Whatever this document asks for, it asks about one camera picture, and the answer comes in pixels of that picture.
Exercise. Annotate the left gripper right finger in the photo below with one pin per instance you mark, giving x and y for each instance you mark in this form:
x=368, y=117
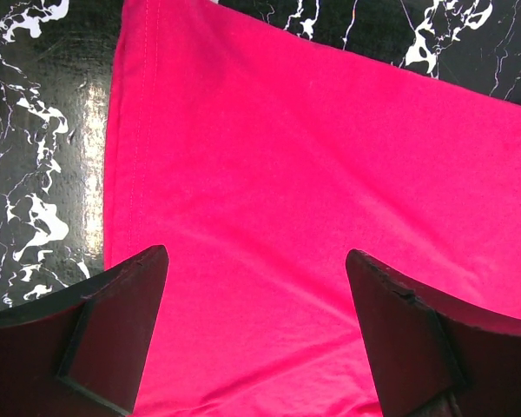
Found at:
x=430, y=353

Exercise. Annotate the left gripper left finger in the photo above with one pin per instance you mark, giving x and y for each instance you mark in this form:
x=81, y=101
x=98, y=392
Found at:
x=81, y=351

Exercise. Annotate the red t-shirt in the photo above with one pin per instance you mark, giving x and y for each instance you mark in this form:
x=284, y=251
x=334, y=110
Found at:
x=259, y=160

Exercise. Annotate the black marble table mat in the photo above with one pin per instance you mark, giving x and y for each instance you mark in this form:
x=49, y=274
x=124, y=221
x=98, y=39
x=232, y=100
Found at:
x=56, y=61

